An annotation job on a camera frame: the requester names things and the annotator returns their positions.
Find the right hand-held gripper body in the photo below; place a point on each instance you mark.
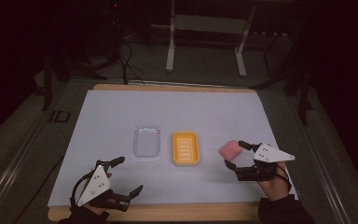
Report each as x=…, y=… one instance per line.
x=268, y=154

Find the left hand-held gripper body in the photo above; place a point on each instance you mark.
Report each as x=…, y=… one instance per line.
x=94, y=185

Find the pink soap bar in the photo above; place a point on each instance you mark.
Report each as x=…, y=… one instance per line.
x=231, y=150

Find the person's left hand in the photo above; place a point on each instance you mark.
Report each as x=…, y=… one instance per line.
x=101, y=210

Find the person's right hand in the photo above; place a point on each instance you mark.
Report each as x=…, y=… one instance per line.
x=276, y=188

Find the clear plastic container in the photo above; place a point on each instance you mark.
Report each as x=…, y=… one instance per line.
x=146, y=141

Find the yellow soap dish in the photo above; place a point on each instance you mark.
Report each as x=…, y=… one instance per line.
x=185, y=148

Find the black stand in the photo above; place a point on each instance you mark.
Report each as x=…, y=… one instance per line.
x=47, y=84
x=304, y=99

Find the pale grey table mat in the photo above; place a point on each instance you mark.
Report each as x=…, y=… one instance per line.
x=174, y=112

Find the white metal stand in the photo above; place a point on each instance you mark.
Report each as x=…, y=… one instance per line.
x=207, y=23

